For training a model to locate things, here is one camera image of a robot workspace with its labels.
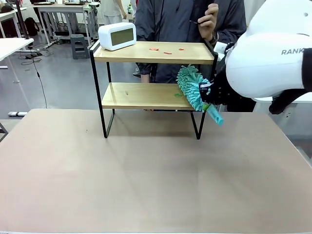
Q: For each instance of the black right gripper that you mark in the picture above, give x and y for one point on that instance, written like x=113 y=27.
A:
x=219 y=93

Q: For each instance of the teal microfibre duster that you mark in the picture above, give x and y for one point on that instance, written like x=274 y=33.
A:
x=189 y=85

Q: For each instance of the thin black pen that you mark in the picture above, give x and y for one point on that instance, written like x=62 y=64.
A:
x=195 y=22

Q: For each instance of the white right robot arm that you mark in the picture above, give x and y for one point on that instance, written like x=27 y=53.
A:
x=258 y=63

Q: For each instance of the person's right hand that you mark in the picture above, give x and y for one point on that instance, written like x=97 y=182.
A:
x=144 y=78

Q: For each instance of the person's left hand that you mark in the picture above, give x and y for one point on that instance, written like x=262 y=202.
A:
x=208 y=22

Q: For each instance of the large green paper scrap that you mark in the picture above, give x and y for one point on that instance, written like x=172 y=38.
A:
x=177 y=95

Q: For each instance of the long red paper scrap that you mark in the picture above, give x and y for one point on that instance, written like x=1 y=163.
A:
x=167 y=52

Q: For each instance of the dark wristwatch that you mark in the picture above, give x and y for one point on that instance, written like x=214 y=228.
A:
x=215 y=38

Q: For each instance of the large red paper scrap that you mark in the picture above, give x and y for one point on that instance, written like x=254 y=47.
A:
x=154 y=49

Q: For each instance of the person in dark jacket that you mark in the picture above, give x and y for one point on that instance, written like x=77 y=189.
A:
x=178 y=22

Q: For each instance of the white digital clock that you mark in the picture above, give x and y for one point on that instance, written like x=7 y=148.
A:
x=117 y=36

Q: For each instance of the background person in white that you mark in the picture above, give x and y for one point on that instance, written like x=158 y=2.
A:
x=113 y=11

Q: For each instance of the grey plastic step stool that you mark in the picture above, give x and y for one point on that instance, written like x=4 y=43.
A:
x=80 y=47

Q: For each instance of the white desk with grey legs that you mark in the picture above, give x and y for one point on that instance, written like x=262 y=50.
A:
x=63 y=14

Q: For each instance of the black power adapter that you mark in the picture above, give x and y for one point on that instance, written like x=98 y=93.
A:
x=31 y=56

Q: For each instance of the black backpack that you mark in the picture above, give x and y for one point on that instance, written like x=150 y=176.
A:
x=31 y=26

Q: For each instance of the white power strip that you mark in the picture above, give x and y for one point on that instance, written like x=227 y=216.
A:
x=17 y=113

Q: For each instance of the black stand pole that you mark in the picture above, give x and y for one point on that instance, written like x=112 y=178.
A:
x=22 y=19

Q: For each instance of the white side table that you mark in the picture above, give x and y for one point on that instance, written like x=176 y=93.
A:
x=12 y=48

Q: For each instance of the wooden two-tier black-frame shelf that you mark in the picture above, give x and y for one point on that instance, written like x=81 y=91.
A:
x=151 y=57

